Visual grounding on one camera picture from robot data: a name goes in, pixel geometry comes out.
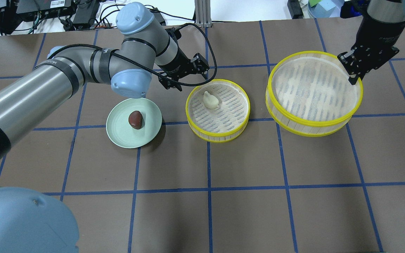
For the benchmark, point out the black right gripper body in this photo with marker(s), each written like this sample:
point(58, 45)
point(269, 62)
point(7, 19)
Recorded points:
point(375, 31)

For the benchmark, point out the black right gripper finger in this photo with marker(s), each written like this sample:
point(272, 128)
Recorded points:
point(355, 77)

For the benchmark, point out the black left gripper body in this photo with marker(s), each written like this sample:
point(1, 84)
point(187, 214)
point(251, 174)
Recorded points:
point(174, 64)

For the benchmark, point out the white bun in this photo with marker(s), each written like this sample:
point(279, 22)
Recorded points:
point(210, 101)

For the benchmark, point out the yellow steamer top layer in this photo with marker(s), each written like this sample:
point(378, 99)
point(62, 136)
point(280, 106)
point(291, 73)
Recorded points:
point(309, 94)

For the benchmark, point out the yellow steamer layer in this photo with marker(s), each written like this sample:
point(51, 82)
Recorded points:
point(224, 123)
point(309, 94)

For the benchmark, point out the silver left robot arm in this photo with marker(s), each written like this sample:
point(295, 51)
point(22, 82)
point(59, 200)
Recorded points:
point(32, 222)

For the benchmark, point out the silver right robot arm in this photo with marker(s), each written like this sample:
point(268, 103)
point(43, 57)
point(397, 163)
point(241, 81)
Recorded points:
point(383, 21)

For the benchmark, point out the yellow steamer bottom layer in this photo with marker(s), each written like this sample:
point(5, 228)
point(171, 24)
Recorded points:
point(224, 123)

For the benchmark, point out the blue foam cube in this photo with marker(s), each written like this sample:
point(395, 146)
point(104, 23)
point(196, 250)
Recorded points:
point(326, 6)

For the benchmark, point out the blue plate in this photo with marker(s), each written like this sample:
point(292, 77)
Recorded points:
point(314, 13)

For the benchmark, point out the brown bun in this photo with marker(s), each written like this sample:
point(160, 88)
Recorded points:
point(135, 120)

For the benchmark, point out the green foam cube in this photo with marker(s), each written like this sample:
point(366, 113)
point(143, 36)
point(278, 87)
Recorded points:
point(313, 3)

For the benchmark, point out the light green plate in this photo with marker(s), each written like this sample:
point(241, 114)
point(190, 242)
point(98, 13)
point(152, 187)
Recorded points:
point(122, 134)

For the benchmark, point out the aluminium frame post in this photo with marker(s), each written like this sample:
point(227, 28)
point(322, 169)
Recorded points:
point(203, 13)

